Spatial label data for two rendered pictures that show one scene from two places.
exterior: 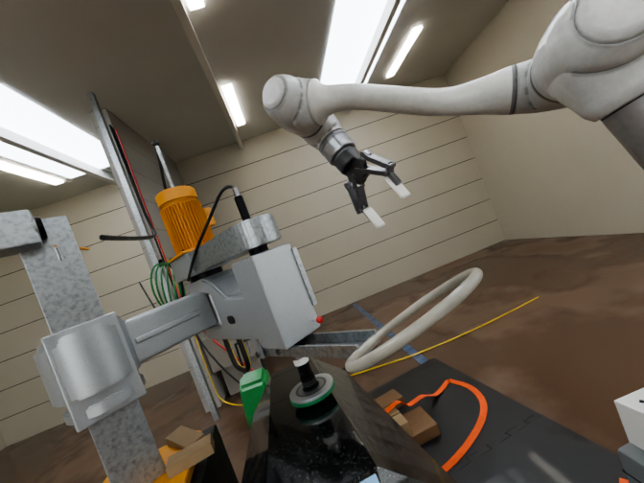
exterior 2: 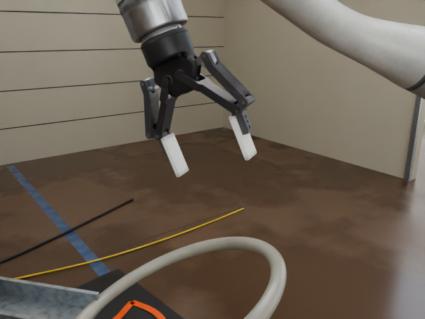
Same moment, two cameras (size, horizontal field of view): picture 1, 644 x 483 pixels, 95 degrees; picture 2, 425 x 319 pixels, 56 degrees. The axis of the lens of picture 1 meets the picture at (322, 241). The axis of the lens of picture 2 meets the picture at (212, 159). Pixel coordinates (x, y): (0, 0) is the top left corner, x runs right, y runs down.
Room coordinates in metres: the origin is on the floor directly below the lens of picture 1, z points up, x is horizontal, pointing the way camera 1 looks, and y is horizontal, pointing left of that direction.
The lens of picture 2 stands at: (0.25, 0.11, 1.73)
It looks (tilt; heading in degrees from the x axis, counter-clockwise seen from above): 17 degrees down; 330
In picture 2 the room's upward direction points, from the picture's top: straight up
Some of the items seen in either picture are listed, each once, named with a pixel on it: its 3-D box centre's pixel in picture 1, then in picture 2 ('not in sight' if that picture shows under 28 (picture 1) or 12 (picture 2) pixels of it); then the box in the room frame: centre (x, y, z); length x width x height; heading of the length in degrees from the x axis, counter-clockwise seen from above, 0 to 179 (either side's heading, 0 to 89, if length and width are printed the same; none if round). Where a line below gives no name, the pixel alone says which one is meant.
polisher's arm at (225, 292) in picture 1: (241, 307); not in sight; (1.66, 0.55, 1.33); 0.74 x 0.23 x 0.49; 44
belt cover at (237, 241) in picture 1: (222, 254); not in sight; (1.62, 0.53, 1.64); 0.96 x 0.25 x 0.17; 44
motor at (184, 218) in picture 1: (188, 221); not in sight; (1.85, 0.73, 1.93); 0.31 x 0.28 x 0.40; 134
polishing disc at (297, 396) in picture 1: (311, 387); not in sight; (1.36, 0.29, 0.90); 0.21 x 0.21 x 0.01
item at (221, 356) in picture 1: (242, 345); not in sight; (4.46, 1.68, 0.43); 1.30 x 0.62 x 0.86; 7
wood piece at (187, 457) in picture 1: (191, 454); not in sight; (1.37, 0.93, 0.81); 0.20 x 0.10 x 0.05; 111
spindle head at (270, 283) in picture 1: (267, 300); not in sight; (1.42, 0.34, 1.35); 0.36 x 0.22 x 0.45; 44
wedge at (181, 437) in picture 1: (184, 436); not in sight; (1.56, 1.06, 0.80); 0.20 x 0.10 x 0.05; 57
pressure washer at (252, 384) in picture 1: (256, 389); not in sight; (2.73, 1.06, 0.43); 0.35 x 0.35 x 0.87; 88
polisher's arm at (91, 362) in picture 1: (139, 337); not in sight; (1.51, 1.05, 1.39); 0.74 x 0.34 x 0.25; 138
